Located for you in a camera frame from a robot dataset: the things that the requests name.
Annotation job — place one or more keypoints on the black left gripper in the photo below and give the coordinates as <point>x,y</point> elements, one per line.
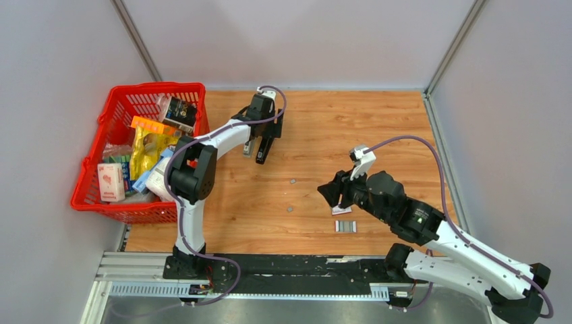
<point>275,129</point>

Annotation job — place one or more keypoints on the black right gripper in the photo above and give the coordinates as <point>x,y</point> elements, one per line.
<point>341,184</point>

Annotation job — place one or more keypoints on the black stapler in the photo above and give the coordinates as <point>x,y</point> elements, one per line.
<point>264,149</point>

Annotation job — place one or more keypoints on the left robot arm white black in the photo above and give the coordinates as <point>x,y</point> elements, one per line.
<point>191,171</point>

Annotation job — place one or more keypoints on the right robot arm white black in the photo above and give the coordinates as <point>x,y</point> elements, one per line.
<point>436,251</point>

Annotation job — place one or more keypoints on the strip of staples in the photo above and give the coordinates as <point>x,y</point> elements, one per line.
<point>347,227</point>

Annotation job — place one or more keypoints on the small staple box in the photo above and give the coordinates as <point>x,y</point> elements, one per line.
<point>340,211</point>

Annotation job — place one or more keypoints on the black box in basket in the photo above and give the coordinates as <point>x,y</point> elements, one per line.
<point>177,113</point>

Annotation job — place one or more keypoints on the orange block in basket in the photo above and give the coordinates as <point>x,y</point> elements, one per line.
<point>153,126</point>

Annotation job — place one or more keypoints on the yellow snack bag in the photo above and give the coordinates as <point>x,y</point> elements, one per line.
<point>146,150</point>

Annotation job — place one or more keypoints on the white round packaged item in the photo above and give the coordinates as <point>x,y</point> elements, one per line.
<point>156,184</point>

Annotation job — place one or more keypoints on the red plastic basket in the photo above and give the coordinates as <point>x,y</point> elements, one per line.
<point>114,127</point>

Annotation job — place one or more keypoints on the green box in basket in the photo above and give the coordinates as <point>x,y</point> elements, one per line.
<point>124,161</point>

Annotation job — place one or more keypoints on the white pink sponge box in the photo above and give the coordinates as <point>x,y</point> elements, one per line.
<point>110,182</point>

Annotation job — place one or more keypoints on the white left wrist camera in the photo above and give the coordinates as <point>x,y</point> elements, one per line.
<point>267,92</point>

